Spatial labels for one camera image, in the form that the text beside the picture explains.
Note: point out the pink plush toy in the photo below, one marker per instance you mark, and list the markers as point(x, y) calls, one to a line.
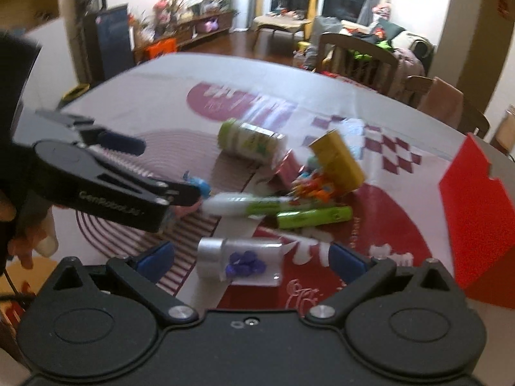
point(212, 25)

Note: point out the person's left hand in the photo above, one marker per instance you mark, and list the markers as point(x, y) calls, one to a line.
point(22, 247)

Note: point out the wooden chair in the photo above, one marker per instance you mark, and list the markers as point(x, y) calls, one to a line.
point(478, 122)
point(354, 44)

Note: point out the yellow box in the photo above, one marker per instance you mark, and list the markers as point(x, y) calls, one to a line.
point(338, 165)

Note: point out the orange printed cardboard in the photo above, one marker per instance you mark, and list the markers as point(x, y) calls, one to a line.
point(36, 273)

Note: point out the red and white printed tablecloth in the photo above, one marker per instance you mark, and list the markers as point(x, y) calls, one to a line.
point(161, 100)

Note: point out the green and white bottle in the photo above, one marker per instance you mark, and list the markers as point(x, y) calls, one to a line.
point(251, 141)

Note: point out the pink and blue toy figure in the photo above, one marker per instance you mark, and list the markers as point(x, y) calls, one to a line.
point(201, 187)

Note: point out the wooden coffee table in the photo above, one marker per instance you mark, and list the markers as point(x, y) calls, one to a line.
point(277, 22)

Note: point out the black cabinet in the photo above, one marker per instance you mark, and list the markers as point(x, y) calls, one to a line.
point(112, 40)

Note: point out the clear plastic case silver cap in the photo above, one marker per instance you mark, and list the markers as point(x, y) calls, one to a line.
point(239, 263)

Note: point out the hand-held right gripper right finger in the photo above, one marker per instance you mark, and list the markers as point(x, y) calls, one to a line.
point(346, 261)

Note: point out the wooden bookshelf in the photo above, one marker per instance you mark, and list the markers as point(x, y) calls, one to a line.
point(28, 4)

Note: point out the pink packet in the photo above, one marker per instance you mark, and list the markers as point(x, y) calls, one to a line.
point(287, 169)

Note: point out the long wooden tv stand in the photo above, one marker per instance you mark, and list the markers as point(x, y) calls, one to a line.
point(189, 34)

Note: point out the pink cloth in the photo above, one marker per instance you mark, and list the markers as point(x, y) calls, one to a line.
point(442, 100)

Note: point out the sofa with clothes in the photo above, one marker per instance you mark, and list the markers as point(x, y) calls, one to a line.
point(406, 64)

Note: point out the orange printed box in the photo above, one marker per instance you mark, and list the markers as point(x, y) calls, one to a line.
point(161, 49)

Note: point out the yellow giraffe toy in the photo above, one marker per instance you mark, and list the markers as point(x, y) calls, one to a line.
point(312, 4)

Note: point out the white and green tube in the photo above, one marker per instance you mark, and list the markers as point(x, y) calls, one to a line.
point(245, 206)

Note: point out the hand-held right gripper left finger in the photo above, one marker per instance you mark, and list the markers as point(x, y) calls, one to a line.
point(155, 259)

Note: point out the red cardboard box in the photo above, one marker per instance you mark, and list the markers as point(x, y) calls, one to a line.
point(474, 225)

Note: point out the pale grey bag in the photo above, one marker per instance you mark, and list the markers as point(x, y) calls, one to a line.
point(326, 28)

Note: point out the dark wooden stand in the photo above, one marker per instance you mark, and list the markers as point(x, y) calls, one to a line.
point(90, 0)

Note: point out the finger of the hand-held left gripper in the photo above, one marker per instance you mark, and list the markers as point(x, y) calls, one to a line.
point(181, 193)
point(120, 142)

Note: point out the orange colourful small toys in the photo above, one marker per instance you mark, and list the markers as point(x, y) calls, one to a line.
point(314, 188)

